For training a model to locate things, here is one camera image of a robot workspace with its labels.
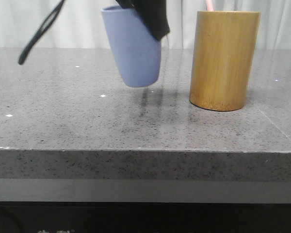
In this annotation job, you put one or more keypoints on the white curtain backdrop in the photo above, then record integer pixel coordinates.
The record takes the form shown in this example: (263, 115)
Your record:
(80, 23)

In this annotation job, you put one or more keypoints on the bamboo cylindrical holder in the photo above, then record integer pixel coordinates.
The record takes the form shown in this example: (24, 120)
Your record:
(223, 53)

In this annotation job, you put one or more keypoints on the pink chopstick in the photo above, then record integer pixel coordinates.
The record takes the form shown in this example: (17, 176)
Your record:
(209, 5)

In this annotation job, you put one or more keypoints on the blue plastic cup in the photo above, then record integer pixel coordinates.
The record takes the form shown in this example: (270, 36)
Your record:
(136, 52)

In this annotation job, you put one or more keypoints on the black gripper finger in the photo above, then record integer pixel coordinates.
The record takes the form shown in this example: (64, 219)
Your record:
(154, 16)
(125, 3)

